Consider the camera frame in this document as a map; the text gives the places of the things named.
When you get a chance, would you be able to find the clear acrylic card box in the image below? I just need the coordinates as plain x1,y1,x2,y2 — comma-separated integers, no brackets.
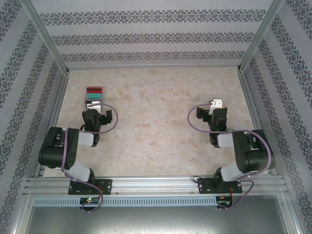
84,86,105,110

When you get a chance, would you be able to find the left controller circuit board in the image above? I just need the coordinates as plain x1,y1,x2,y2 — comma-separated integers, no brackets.
79,196,101,205

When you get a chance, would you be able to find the controller circuit board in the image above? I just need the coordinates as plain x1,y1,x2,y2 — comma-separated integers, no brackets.
79,196,101,205
216,195,234,207

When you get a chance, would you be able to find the right controller circuit board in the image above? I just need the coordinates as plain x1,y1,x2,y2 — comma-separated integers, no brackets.
216,195,234,207

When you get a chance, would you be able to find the grey metal sheet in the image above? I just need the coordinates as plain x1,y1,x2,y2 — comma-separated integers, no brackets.
24,206,297,234

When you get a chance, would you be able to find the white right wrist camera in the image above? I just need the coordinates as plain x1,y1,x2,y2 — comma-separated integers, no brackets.
209,98,224,115

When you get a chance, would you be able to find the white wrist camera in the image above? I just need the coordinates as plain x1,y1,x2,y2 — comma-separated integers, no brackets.
209,98,224,115
86,102,102,113

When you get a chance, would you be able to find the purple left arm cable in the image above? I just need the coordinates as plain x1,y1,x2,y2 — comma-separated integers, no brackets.
59,102,120,214

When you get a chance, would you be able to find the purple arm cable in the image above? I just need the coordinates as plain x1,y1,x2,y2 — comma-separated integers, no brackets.
187,102,273,210
59,102,120,214

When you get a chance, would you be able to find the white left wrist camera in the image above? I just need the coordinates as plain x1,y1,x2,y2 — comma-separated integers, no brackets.
86,102,102,113

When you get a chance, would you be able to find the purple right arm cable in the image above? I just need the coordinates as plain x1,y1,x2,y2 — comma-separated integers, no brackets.
187,102,273,210

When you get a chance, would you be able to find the aluminium side rail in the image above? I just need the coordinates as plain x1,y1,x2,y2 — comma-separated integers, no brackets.
33,72,71,178
237,70,278,176

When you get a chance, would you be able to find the aluminium rear rail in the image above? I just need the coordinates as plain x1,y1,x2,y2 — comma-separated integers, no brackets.
65,64,242,72

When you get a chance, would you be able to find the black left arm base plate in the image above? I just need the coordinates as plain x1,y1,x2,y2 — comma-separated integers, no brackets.
68,179,113,195

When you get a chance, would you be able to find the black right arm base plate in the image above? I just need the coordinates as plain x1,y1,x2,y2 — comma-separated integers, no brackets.
197,177,243,195

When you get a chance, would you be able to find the aluminium frame post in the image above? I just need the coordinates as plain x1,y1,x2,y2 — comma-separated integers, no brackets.
20,0,71,75
236,0,286,74

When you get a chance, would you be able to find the aluminium mounting rail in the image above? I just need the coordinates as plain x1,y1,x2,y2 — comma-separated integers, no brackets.
23,175,291,197

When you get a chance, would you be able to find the slotted grey cable duct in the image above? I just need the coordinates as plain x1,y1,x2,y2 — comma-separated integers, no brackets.
32,196,218,208

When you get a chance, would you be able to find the aluminium frame leg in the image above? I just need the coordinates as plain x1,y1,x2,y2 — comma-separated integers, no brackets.
282,194,303,234
11,192,33,234

